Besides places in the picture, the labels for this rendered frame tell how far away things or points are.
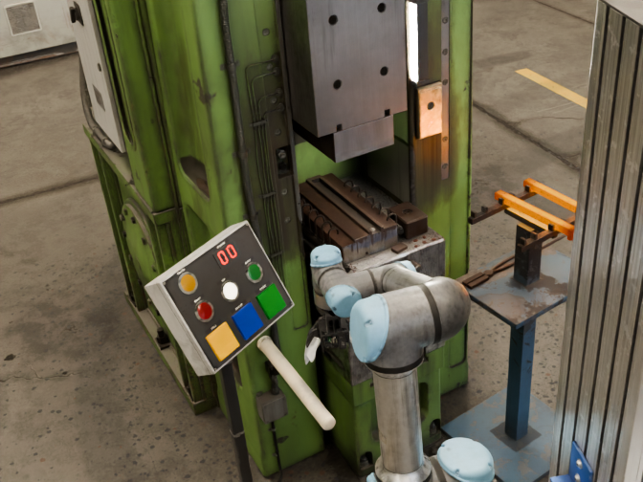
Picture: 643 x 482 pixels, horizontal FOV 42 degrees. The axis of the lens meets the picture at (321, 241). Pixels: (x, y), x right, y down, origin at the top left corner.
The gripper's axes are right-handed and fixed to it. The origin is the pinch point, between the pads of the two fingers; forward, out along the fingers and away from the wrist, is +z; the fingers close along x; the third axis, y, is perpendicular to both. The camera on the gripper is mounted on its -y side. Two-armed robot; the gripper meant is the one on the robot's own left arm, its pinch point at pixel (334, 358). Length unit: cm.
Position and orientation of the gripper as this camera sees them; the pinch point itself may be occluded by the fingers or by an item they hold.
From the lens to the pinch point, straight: 222.5
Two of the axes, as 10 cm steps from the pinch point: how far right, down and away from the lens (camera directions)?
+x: 9.8, -1.5, 1.0
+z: 0.8, 8.4, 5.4
